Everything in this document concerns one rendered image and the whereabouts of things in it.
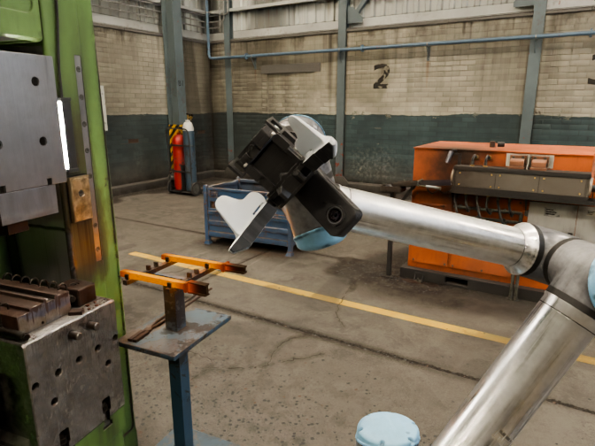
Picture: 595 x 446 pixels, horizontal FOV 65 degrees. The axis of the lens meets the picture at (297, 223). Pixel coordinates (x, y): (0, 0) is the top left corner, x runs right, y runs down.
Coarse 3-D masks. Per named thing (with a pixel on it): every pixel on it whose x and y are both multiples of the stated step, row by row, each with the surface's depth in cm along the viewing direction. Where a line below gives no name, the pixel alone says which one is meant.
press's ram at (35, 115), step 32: (0, 64) 132; (32, 64) 141; (0, 96) 133; (32, 96) 142; (0, 128) 134; (32, 128) 143; (0, 160) 135; (32, 160) 144; (64, 160) 155; (0, 192) 135
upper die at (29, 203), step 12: (12, 192) 139; (24, 192) 143; (36, 192) 147; (48, 192) 150; (0, 204) 136; (12, 204) 139; (24, 204) 143; (36, 204) 147; (48, 204) 151; (0, 216) 136; (12, 216) 140; (24, 216) 143; (36, 216) 147
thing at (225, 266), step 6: (162, 258) 208; (174, 258) 205; (180, 258) 204; (186, 258) 203; (192, 258) 203; (198, 258) 203; (192, 264) 202; (198, 264) 200; (204, 264) 199; (210, 264) 198; (216, 264) 196; (222, 264) 194; (228, 264) 195; (234, 264) 195; (222, 270) 194; (228, 270) 194; (234, 270) 194; (240, 270) 193
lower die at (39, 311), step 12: (24, 288) 161; (36, 288) 164; (48, 288) 164; (0, 300) 154; (12, 300) 154; (24, 300) 154; (36, 300) 153; (60, 300) 159; (0, 312) 147; (12, 312) 147; (24, 312) 147; (36, 312) 150; (48, 312) 155; (60, 312) 159; (12, 324) 145; (24, 324) 147; (36, 324) 151
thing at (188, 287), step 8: (120, 272) 188; (128, 272) 186; (136, 272) 186; (144, 280) 182; (152, 280) 181; (160, 280) 179; (168, 280) 178; (176, 280) 178; (192, 280) 175; (184, 288) 173; (192, 288) 173; (200, 288) 172
